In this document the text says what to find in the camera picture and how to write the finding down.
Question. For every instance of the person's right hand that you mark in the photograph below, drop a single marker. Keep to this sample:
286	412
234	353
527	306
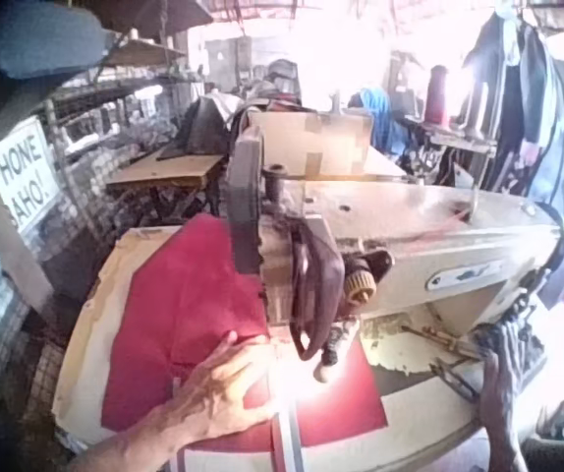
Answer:
500	388

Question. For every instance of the person's left hand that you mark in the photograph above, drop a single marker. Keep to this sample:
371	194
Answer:
223	388

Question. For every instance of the person's right fingers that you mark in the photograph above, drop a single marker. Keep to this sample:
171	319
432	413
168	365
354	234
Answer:
503	339

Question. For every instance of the red fabric piece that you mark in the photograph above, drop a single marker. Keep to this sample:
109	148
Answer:
179	305

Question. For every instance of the cream industrial sewing machine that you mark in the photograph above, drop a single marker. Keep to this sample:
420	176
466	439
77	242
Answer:
410	236

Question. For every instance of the sewing table with thread stand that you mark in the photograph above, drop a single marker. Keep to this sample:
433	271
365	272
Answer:
454	140

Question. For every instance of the hanging dark clothes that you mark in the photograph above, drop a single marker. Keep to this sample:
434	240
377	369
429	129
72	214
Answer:
547	108

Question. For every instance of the striped fabric strip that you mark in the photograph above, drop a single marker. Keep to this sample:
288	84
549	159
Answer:
289	442

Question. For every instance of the maroon thread cone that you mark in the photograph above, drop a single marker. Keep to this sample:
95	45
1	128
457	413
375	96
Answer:
437	96

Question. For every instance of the blue cloth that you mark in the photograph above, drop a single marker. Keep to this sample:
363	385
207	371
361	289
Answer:
375	115

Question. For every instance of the cardboard box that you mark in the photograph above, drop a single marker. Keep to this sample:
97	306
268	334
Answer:
311	142

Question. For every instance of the dark garment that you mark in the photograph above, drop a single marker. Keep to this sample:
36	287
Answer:
203	128

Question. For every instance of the wooden work table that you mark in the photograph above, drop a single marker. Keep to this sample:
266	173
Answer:
164	172

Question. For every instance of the hanging wooden shelf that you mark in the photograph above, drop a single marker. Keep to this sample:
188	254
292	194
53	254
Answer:
144	51

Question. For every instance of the white sign with black letters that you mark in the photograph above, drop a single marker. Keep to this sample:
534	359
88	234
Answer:
24	174

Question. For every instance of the dark blue bundle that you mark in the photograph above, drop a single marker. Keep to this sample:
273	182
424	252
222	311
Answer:
46	39

